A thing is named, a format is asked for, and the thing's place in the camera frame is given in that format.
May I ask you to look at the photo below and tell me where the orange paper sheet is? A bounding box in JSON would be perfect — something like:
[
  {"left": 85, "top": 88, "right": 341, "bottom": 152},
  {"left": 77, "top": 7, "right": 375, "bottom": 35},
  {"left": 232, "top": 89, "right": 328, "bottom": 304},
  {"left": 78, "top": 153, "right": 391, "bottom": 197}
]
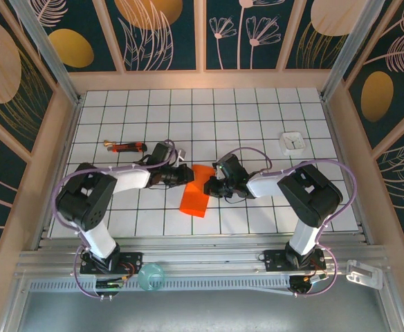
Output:
[{"left": 179, "top": 164, "right": 214, "bottom": 219}]

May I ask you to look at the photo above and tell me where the white square clock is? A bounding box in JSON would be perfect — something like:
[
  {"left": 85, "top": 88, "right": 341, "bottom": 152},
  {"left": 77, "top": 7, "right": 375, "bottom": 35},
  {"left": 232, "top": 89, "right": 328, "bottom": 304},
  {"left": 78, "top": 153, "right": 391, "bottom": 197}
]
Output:
[{"left": 279, "top": 131, "right": 307, "bottom": 156}]

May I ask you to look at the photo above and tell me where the orange black utility knife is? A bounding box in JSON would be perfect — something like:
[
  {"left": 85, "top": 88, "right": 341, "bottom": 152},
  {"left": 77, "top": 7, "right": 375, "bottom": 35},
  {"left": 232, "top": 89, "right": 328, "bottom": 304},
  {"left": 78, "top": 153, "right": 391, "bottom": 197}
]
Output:
[{"left": 110, "top": 142, "right": 148, "bottom": 154}]

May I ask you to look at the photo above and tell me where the clear teal glass bowl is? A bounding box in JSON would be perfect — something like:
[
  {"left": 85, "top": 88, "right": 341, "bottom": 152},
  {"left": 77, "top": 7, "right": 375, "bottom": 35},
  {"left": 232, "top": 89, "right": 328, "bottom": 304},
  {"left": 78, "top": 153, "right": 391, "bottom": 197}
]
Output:
[{"left": 137, "top": 262, "right": 165, "bottom": 292}]

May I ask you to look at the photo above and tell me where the black controller board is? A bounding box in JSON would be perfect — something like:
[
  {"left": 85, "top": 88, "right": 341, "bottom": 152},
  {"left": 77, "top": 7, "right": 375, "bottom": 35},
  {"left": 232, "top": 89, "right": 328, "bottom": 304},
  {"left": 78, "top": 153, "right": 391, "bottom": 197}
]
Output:
[
  {"left": 289, "top": 273, "right": 329, "bottom": 298},
  {"left": 94, "top": 276, "right": 125, "bottom": 301}
]

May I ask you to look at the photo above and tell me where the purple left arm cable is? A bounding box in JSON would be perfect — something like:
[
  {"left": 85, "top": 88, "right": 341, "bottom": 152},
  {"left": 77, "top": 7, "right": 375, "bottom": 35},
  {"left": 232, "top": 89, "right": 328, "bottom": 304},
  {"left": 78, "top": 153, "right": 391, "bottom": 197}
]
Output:
[{"left": 51, "top": 139, "right": 184, "bottom": 299}]

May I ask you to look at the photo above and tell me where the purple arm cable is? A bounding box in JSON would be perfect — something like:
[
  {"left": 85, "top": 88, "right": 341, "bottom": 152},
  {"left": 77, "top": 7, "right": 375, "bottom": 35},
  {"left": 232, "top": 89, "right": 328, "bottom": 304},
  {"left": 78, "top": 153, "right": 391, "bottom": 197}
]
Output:
[
  {"left": 217, "top": 147, "right": 357, "bottom": 298},
  {"left": 51, "top": 139, "right": 184, "bottom": 299}
]

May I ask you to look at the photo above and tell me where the aluminium mounting rail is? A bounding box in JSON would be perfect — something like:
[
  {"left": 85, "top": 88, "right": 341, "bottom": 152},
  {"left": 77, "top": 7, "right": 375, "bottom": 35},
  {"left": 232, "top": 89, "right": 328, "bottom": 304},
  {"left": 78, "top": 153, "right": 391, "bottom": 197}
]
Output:
[{"left": 13, "top": 234, "right": 393, "bottom": 282}]

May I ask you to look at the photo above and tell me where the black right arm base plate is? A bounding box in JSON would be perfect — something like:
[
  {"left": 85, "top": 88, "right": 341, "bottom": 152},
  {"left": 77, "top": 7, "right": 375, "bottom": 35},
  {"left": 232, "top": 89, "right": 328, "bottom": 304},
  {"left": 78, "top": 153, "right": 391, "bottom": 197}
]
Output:
[{"left": 263, "top": 249, "right": 327, "bottom": 274}]

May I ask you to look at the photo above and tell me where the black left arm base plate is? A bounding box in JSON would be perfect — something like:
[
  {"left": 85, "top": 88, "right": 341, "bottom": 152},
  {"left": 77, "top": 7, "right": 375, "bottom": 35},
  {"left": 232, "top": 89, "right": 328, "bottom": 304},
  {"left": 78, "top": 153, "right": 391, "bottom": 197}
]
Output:
[{"left": 80, "top": 251, "right": 144, "bottom": 275}]

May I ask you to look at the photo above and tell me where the perforated metal cable tray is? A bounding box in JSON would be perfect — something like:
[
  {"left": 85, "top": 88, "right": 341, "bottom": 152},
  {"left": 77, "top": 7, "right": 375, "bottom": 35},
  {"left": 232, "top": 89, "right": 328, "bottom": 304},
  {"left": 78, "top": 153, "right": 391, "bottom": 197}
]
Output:
[{"left": 27, "top": 278, "right": 293, "bottom": 292}]

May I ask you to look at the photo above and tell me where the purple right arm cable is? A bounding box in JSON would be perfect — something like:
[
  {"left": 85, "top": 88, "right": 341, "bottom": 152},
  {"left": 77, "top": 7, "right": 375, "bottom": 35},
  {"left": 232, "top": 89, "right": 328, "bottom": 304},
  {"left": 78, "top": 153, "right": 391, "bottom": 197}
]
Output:
[{"left": 217, "top": 147, "right": 357, "bottom": 298}]

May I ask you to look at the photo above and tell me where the aluminium side rail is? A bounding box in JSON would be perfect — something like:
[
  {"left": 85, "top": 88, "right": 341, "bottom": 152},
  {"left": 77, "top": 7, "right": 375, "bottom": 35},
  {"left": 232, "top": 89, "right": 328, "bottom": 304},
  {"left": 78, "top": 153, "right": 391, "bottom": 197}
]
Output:
[
  {"left": 321, "top": 98, "right": 372, "bottom": 245},
  {"left": 35, "top": 98, "right": 85, "bottom": 250}
]

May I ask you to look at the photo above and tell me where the white plastic bracket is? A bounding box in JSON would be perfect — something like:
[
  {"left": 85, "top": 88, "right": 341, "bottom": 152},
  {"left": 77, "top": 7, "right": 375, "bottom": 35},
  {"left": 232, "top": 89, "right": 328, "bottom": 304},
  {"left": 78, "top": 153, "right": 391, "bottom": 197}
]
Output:
[{"left": 346, "top": 259, "right": 385, "bottom": 290}]

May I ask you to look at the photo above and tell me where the aluminium frame post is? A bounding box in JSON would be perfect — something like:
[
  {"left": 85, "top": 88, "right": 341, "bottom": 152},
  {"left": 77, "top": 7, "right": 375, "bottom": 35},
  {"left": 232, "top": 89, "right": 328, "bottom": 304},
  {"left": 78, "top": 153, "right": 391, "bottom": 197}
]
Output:
[
  {"left": 321, "top": 0, "right": 386, "bottom": 101},
  {"left": 8, "top": 0, "right": 85, "bottom": 104}
]

